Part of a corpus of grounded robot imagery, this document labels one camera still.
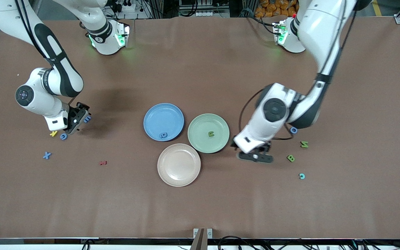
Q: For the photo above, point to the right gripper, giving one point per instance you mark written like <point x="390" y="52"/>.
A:
<point x="76" y="115"/>

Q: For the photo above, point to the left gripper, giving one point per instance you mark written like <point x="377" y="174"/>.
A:
<point x="263" y="149"/>

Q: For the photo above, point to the blue letter G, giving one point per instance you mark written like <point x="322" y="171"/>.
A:
<point x="61" y="136"/>

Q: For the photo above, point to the blue letter E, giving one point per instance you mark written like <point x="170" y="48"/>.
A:
<point x="88" y="119"/>

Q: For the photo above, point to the blue letter X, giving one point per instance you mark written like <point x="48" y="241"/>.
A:
<point x="47" y="155"/>

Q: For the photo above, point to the green letter B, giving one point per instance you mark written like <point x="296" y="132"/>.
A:
<point x="291" y="158"/>

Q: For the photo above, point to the green letter N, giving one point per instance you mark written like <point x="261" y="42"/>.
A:
<point x="304" y="144"/>

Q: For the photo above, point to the blue letter P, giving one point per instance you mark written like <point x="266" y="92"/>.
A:
<point x="161" y="135"/>

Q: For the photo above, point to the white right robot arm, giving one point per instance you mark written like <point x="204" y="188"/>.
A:
<point x="33" y="100"/>

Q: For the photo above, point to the yellow letter K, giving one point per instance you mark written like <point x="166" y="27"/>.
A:
<point x="53" y="133"/>

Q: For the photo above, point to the blue letter O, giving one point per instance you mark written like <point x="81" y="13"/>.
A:
<point x="294" y="132"/>

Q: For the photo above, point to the green round plate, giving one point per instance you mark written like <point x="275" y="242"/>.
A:
<point x="200" y="139"/>

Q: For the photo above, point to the teal letter C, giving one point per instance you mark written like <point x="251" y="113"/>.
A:
<point x="302" y="178"/>

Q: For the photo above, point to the beige round plate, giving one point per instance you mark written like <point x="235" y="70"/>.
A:
<point x="179" y="165"/>

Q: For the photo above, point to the table cover sheet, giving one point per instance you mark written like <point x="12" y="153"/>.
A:
<point x="200" y="208"/>

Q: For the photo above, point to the blue round plate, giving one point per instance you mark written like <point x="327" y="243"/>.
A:
<point x="163" y="119"/>

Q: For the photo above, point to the white power strip with plugs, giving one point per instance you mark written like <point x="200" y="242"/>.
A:
<point x="125" y="7"/>

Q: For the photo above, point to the orange items pile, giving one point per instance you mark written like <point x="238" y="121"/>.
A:
<point x="273" y="8"/>

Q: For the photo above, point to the long white power strip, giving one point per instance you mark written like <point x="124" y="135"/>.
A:
<point x="207" y="14"/>

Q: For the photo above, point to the metal table edge bracket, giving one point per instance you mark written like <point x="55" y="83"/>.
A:
<point x="209" y="233"/>

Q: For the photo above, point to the brown post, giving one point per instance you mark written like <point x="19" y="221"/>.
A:
<point x="200" y="243"/>

